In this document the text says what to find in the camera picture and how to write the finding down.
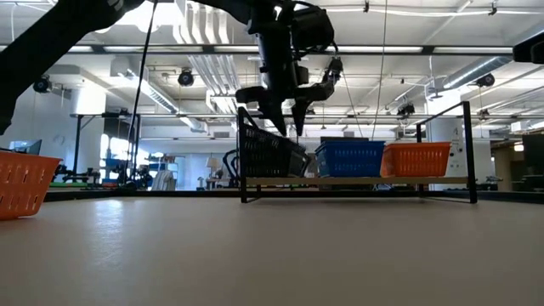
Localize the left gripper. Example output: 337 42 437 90
235 29 335 137

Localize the black plastic basket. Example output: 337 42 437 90
242 122 312 179

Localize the blue plastic basket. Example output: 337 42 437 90
314 139 386 179

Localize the orange plastic basket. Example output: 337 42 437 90
0 150 64 221
380 141 452 179

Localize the computer monitor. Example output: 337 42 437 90
8 139 43 156

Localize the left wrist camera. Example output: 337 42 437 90
291 4 337 59

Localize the wooden shelf with black frame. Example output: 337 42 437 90
236 100 479 205

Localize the black metal rig frame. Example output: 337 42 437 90
44 189 544 204

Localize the silver ventilation duct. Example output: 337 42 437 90
441 56 513 90

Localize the black workstation frame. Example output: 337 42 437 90
70 110 142 186

